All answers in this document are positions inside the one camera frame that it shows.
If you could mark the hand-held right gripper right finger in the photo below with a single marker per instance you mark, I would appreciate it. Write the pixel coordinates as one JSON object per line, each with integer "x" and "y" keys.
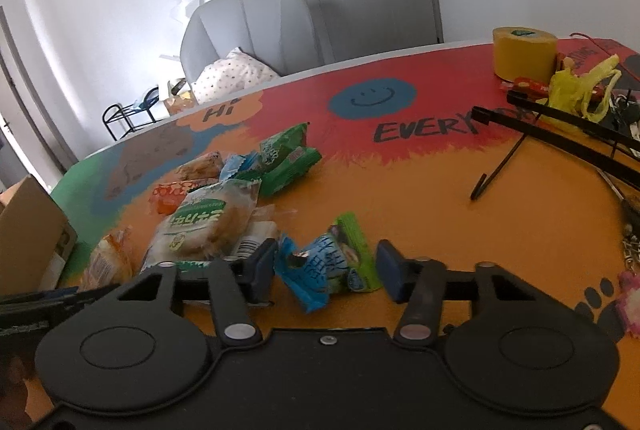
{"x": 390, "y": 270}

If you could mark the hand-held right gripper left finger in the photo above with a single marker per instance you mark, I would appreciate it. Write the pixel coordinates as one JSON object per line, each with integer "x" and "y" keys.
{"x": 262, "y": 260}

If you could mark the green blue snack packet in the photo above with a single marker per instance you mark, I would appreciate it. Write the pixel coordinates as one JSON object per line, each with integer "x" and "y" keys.
{"x": 357, "y": 255}

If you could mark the blue crinkled snack packet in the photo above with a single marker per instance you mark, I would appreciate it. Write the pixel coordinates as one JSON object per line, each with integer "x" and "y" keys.
{"x": 312, "y": 275}

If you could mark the clear barcode snack packet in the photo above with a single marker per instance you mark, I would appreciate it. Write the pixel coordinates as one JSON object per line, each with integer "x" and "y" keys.
{"x": 255, "y": 235}

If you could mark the large white bread packet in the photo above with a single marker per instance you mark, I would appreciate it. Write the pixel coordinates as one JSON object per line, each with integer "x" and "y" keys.
{"x": 210, "y": 220}

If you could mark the brown cardboard box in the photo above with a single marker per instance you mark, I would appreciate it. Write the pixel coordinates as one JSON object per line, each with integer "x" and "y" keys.
{"x": 30, "y": 230}

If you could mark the small blue snack packet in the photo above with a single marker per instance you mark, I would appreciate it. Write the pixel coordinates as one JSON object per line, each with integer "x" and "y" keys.
{"x": 237, "y": 165}

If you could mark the orange bread packet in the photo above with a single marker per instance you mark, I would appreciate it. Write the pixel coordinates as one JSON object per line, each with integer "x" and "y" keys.
{"x": 107, "y": 260}

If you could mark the beige snack bar packet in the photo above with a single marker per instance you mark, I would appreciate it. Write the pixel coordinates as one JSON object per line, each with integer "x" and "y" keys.
{"x": 200, "y": 168}

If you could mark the orange snack packet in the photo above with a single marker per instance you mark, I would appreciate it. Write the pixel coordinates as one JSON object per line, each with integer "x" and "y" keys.
{"x": 167, "y": 197}

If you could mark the open cardboard box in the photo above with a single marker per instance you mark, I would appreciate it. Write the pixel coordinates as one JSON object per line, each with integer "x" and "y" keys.
{"x": 177, "y": 99}

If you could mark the white dotted pillow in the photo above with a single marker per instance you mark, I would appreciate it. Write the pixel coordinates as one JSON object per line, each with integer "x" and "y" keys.
{"x": 230, "y": 73}

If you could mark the blue bag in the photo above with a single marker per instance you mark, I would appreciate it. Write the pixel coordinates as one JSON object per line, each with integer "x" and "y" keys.
{"x": 146, "y": 101}

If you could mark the red snack packet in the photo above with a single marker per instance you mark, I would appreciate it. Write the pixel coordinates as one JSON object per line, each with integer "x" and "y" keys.
{"x": 530, "y": 84}

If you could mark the grey armchair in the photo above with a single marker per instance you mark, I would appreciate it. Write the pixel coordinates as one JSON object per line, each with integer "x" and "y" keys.
{"x": 250, "y": 20}

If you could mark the metal key bunch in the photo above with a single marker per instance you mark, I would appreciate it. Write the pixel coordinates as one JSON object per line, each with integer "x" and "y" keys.
{"x": 631, "y": 250}

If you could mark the yellow plastic bag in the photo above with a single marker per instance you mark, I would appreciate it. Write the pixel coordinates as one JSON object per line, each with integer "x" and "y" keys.
{"x": 567, "y": 90}

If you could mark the yellow tape roll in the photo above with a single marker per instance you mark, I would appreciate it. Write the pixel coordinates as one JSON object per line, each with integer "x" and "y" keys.
{"x": 525, "y": 55}

